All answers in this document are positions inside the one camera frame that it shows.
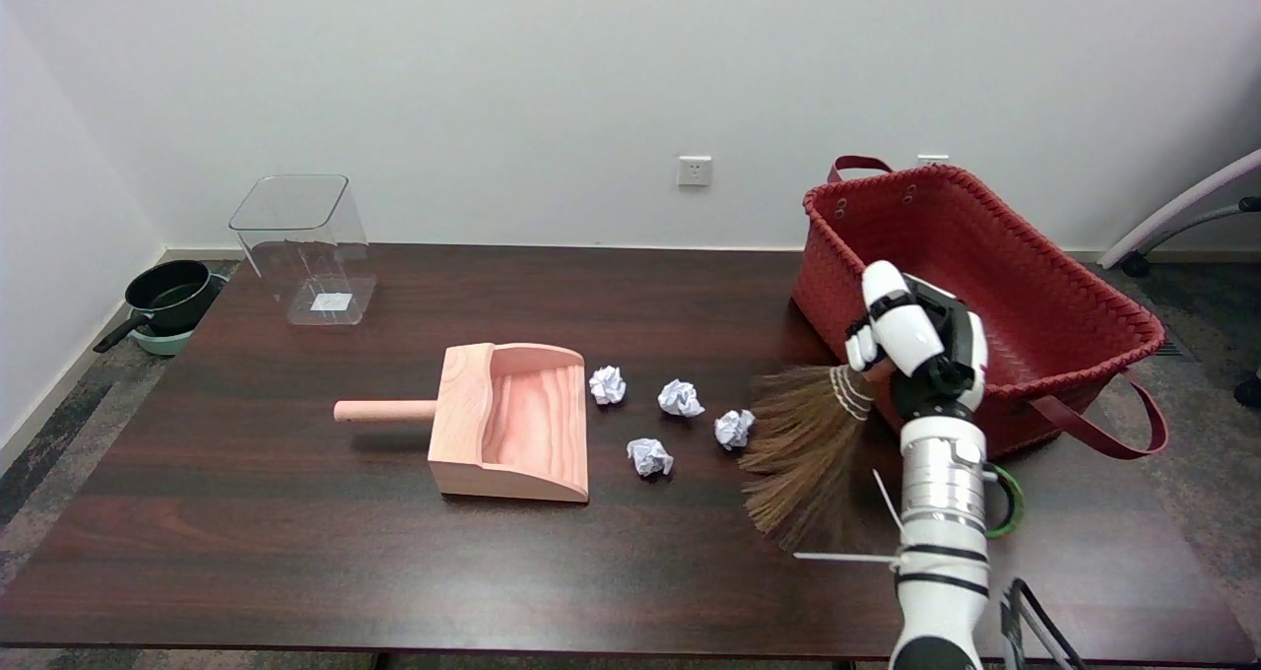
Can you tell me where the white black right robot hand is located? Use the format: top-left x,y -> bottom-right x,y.
844,260 -> 989,420

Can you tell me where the brown straw hand broom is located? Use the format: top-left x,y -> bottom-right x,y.
739,360 -> 897,553

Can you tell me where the wooden dustpan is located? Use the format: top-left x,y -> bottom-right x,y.
333,343 -> 590,503

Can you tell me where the red woven basket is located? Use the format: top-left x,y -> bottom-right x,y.
791,155 -> 1169,460

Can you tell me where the office chair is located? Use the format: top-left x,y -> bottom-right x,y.
1098,148 -> 1261,407

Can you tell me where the clear plastic container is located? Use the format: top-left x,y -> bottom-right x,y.
229,174 -> 378,327

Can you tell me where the black saucepan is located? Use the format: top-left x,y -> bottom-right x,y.
94,259 -> 220,354

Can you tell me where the green pot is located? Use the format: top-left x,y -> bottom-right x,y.
130,274 -> 230,357

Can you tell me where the green robot cable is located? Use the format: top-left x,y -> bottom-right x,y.
985,463 -> 1026,540

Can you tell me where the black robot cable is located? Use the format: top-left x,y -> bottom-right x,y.
1000,578 -> 1085,670

